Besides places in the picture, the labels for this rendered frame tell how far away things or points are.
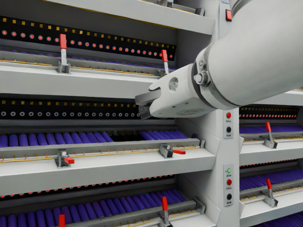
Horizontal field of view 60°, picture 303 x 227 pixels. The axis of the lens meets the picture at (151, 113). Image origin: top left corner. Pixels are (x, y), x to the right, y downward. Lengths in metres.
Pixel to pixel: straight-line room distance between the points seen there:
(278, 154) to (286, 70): 0.78
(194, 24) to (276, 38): 0.56
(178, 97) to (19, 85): 0.35
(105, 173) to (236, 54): 0.44
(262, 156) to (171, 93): 0.65
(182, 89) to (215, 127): 0.47
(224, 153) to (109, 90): 0.39
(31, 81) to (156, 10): 0.35
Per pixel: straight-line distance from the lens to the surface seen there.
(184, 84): 0.33
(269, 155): 0.98
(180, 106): 0.35
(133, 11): 0.70
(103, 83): 0.61
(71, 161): 0.53
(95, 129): 0.76
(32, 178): 0.59
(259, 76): 0.27
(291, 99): 1.09
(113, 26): 0.88
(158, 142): 0.72
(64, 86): 0.59
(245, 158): 0.90
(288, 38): 0.24
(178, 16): 0.76
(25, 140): 0.67
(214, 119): 0.79
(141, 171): 0.67
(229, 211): 0.87
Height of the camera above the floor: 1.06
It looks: 1 degrees up
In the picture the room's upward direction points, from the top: straight up
